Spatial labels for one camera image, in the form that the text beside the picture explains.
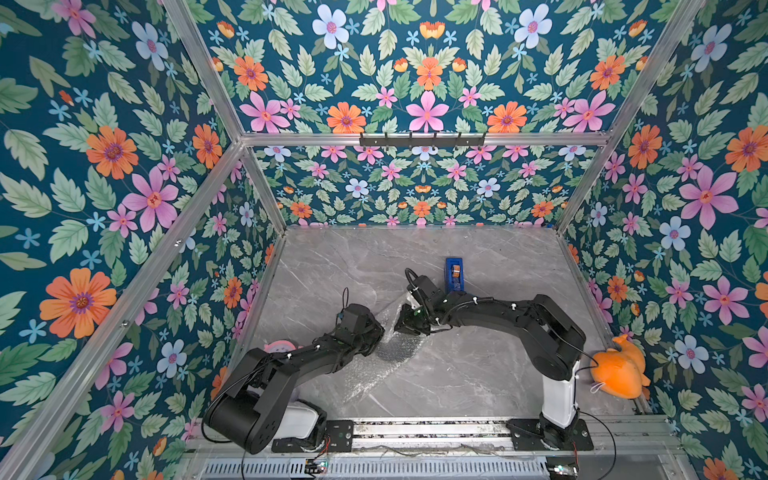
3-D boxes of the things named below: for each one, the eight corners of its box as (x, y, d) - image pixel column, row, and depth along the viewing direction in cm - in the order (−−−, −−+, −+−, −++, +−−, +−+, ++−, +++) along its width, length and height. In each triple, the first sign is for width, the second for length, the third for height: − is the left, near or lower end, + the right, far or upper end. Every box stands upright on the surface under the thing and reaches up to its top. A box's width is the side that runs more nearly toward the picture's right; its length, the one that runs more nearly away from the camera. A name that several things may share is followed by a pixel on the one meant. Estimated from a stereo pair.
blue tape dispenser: (447, 298, 101) (449, 288, 96) (444, 268, 109) (445, 257, 104) (465, 298, 101) (468, 288, 96) (461, 268, 109) (463, 257, 104)
